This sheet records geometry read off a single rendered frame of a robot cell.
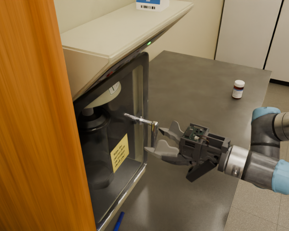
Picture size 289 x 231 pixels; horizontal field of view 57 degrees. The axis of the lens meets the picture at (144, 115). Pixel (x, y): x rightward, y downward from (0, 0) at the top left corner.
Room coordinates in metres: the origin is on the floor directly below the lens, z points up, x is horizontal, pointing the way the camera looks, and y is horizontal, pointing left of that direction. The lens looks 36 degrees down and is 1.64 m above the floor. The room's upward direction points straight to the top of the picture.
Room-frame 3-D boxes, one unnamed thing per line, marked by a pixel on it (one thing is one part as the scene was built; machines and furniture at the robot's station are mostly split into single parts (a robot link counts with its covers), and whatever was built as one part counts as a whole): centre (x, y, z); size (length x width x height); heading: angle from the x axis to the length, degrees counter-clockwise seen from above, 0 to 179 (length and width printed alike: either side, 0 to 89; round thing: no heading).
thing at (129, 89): (0.50, 0.06, 1.19); 0.30 x 0.01 x 0.40; 152
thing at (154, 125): (0.58, -0.01, 1.17); 0.05 x 0.03 x 0.10; 62
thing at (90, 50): (0.48, 0.02, 1.46); 0.32 x 0.11 x 0.10; 152
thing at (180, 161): (0.51, -0.09, 1.15); 0.09 x 0.05 x 0.02; 84
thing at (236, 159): (0.47, -0.22, 1.17); 0.08 x 0.05 x 0.08; 152
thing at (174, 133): (0.59, -0.08, 1.17); 0.09 x 0.03 x 0.06; 41
